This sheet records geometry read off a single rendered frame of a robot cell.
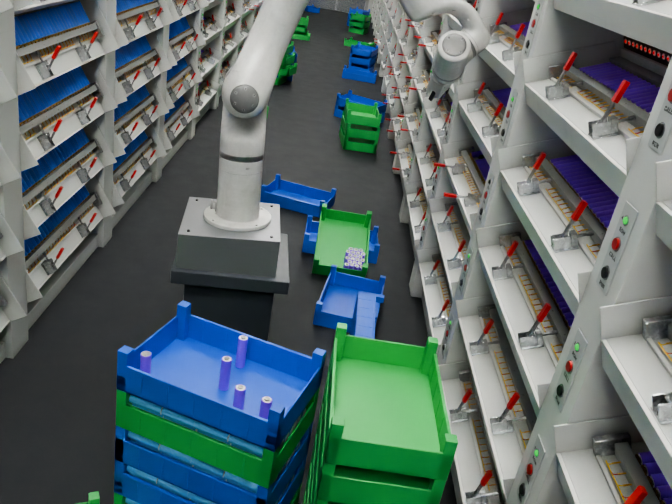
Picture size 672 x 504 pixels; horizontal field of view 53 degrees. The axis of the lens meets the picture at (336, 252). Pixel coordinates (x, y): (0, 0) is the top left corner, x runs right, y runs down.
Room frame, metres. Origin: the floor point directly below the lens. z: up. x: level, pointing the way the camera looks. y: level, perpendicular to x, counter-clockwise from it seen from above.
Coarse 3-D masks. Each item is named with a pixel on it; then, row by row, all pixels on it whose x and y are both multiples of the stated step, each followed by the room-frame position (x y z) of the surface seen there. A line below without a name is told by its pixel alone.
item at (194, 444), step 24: (120, 408) 0.90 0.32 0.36; (312, 408) 0.99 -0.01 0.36; (144, 432) 0.89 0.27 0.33; (168, 432) 0.87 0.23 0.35; (192, 432) 0.86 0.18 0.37; (192, 456) 0.86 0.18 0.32; (216, 456) 0.85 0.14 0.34; (240, 456) 0.84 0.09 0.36; (264, 456) 0.82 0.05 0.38; (288, 456) 0.90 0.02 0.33; (264, 480) 0.82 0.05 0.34
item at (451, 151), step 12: (444, 144) 2.17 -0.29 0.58; (456, 144) 2.17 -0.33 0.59; (468, 144) 2.18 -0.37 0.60; (444, 156) 2.17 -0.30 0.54; (456, 156) 2.18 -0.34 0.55; (456, 180) 1.95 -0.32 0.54; (456, 192) 1.87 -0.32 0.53; (468, 192) 1.84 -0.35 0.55; (468, 216) 1.67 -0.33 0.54; (468, 228) 1.65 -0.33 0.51
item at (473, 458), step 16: (448, 368) 1.47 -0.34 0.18; (464, 368) 1.48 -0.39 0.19; (448, 384) 1.46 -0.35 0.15; (464, 384) 1.44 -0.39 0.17; (448, 400) 1.39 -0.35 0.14; (464, 400) 1.31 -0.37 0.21; (448, 416) 1.33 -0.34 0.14; (464, 416) 1.31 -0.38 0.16; (480, 416) 1.29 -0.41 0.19; (464, 432) 1.27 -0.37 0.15; (480, 432) 1.25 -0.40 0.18; (464, 448) 1.21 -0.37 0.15; (480, 448) 1.21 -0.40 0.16; (464, 464) 1.16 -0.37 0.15; (480, 464) 1.15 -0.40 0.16; (464, 480) 1.12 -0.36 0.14; (480, 480) 1.11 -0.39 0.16; (496, 480) 1.08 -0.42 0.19; (464, 496) 1.07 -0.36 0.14; (480, 496) 1.05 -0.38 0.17; (496, 496) 1.06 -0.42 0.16
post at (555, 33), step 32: (544, 0) 1.50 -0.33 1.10; (544, 32) 1.48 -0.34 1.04; (576, 32) 1.48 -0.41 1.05; (608, 32) 1.48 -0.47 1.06; (512, 128) 1.48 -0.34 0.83; (544, 128) 1.48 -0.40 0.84; (480, 224) 1.51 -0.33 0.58; (480, 288) 1.48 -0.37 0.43; (448, 320) 1.56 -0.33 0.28; (448, 352) 1.48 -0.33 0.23
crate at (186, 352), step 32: (192, 320) 1.08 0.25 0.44; (128, 352) 0.90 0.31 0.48; (160, 352) 1.02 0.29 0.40; (192, 352) 1.04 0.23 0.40; (224, 352) 1.06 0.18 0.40; (256, 352) 1.05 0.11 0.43; (288, 352) 1.03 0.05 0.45; (320, 352) 1.00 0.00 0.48; (128, 384) 0.90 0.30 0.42; (160, 384) 0.88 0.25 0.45; (192, 384) 0.95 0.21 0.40; (256, 384) 0.98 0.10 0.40; (288, 384) 0.99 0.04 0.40; (192, 416) 0.86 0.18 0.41; (224, 416) 0.85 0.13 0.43; (256, 416) 0.83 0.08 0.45; (288, 416) 0.86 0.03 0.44
